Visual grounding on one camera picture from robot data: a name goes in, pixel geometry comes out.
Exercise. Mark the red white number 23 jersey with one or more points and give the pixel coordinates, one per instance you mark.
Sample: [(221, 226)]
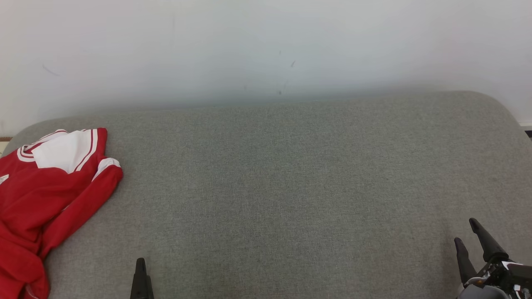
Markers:
[(50, 187)]

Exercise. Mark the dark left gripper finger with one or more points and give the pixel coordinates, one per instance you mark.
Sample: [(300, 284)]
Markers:
[(141, 286)]

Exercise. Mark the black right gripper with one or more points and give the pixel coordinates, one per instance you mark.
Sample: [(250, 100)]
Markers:
[(492, 274)]

